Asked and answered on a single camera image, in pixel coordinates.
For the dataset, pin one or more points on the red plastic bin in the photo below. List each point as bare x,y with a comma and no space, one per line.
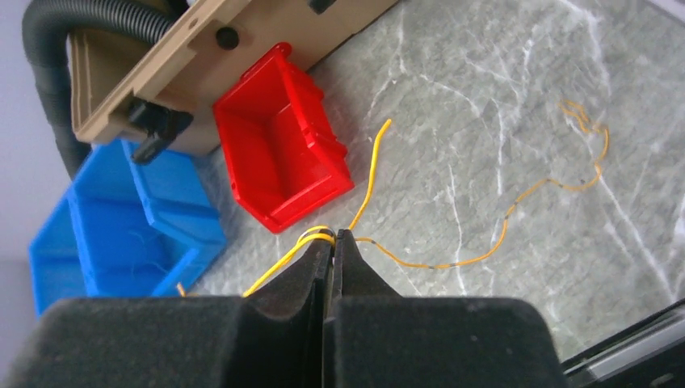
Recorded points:
282,157

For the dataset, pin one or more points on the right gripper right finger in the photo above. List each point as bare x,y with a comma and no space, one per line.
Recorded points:
374,337

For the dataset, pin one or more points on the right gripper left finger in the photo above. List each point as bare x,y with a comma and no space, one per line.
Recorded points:
269,338

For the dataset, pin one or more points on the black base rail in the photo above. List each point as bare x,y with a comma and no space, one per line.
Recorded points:
649,353

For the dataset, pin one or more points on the blue two-compartment bin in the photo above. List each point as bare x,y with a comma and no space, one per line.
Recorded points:
126,230

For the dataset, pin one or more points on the tan open toolbox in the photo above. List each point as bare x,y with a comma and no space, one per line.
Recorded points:
200,58

